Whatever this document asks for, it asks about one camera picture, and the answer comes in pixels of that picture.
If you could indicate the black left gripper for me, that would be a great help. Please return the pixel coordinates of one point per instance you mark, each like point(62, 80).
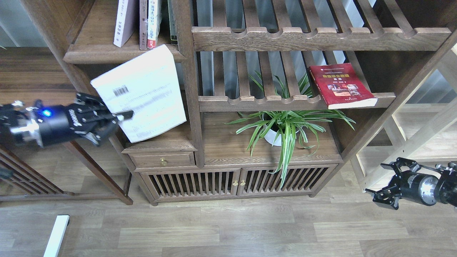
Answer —
point(58, 124)

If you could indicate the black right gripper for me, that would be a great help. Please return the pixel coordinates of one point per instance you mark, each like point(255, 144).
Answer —
point(413, 186)

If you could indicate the yellow green cover book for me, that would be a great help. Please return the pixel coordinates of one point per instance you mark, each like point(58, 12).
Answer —
point(149, 86)

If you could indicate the pale lavender white book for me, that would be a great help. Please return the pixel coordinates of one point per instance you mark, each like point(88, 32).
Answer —
point(127, 19)

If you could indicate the red cover book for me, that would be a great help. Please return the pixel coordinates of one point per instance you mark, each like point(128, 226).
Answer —
point(340, 87)

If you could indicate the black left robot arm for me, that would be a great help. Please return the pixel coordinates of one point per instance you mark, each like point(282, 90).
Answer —
point(10, 113)

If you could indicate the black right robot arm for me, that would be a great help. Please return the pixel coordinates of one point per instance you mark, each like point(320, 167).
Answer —
point(446, 188)

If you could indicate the light wooden shelf rack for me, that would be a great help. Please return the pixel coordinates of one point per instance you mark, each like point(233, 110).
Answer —
point(422, 132)

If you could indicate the brass drawer knob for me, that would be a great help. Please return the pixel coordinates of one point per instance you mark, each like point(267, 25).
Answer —
point(163, 162)

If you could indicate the white bar on floor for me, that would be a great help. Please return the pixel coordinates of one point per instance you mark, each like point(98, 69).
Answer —
point(56, 236)

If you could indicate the brown spine upright book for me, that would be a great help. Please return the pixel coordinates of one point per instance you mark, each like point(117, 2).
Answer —
point(143, 5)

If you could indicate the white red upright book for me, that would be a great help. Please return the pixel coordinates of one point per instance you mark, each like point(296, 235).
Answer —
point(154, 17)

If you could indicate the green spider plant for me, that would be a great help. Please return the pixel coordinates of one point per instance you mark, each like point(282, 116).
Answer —
point(296, 129)

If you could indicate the dark wooden bookshelf cabinet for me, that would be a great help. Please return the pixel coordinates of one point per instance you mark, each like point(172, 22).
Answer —
point(245, 55)

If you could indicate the white plant pot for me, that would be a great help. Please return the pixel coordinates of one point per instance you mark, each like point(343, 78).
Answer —
point(277, 128)

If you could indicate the dark thin upright book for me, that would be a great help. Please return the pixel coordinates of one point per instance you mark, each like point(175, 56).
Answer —
point(172, 24)

